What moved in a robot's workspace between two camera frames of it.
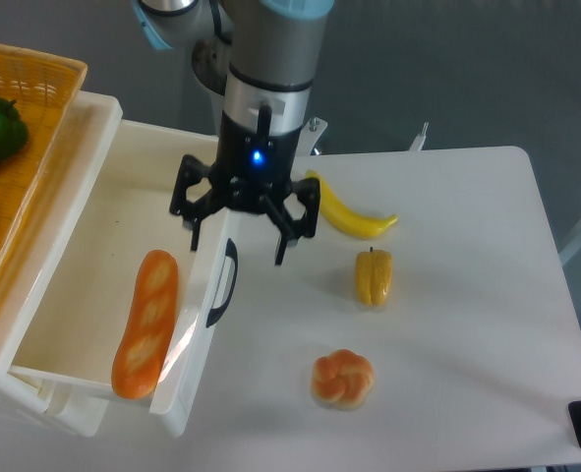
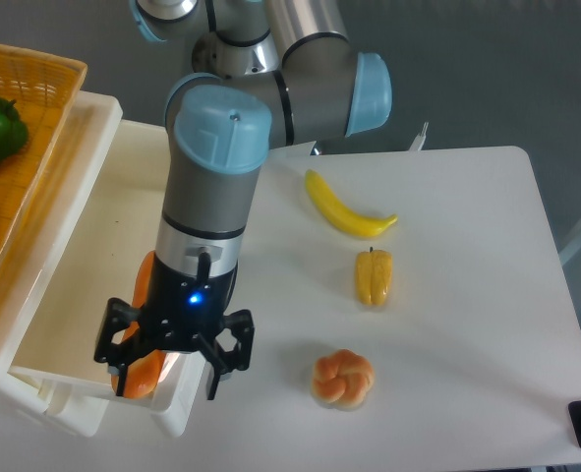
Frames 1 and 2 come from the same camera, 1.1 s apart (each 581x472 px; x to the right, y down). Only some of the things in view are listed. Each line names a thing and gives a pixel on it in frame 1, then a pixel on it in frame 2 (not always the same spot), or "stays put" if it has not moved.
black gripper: [252, 168] → [182, 313]
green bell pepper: [0, 129] stays put
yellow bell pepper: [374, 274] stays put
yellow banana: [358, 225] stays put
